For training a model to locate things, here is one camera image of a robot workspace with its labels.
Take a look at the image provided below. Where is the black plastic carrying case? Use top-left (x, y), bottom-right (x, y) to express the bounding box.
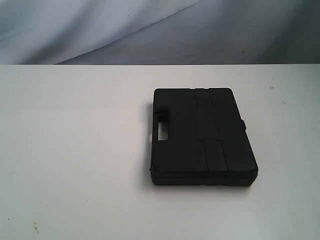
top-left (150, 88), bottom-right (259, 187)

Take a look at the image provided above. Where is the white backdrop cloth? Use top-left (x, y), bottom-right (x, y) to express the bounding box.
top-left (0, 0), bottom-right (320, 65)

